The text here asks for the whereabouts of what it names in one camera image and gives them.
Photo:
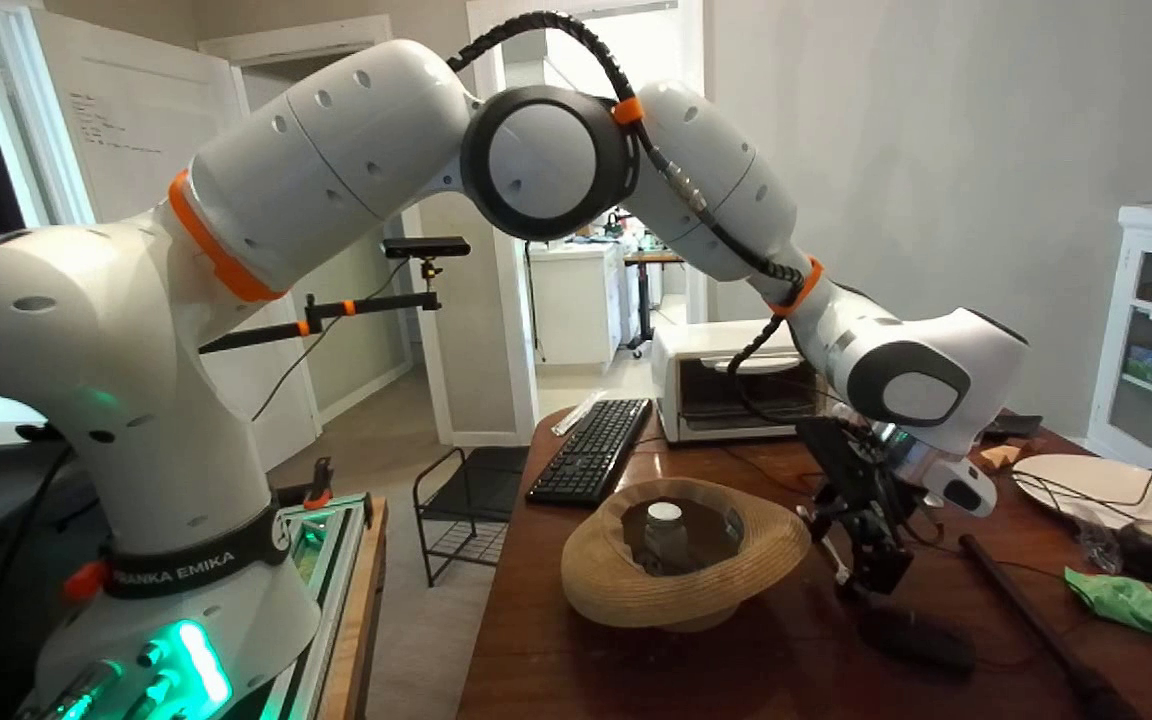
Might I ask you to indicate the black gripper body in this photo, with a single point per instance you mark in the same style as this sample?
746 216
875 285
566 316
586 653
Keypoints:
868 474

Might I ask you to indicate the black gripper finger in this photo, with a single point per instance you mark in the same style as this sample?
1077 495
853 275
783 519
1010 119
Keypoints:
893 552
856 552

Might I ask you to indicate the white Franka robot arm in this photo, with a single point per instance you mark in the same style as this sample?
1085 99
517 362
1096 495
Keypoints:
336 146

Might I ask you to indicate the white microwave oven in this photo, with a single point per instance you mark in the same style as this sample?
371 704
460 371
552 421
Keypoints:
717 353

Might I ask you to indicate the small tan object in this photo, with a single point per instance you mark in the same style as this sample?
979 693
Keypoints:
1000 454

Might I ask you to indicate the long black rod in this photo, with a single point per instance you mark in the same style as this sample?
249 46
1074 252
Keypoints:
1041 627

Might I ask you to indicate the blue tape roll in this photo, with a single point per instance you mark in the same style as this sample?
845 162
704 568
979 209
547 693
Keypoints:
662 536

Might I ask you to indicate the white capped bottle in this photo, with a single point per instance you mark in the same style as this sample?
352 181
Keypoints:
662 508

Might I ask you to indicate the green crumpled wrapper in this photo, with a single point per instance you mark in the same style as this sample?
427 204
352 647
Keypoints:
1121 602

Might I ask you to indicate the white round plate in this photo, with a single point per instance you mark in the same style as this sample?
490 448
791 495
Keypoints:
1138 506

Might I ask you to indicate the tan straw hat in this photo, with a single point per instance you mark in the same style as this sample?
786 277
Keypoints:
603 572

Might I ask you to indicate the black computer keyboard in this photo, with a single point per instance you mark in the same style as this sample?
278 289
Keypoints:
590 454

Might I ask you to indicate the white kitchen counter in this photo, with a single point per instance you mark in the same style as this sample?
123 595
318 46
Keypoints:
577 313

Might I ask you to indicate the black metal chair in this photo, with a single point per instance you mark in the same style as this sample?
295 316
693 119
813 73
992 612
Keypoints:
479 484

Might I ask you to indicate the white door panel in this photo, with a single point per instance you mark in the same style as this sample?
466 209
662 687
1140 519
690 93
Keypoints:
471 346

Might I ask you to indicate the white whiteboard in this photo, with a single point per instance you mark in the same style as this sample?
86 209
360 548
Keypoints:
110 120

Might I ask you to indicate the black stereo camera bar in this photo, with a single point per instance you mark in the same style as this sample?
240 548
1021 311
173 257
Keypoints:
421 247

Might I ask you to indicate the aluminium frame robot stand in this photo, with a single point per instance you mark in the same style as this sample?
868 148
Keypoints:
336 572

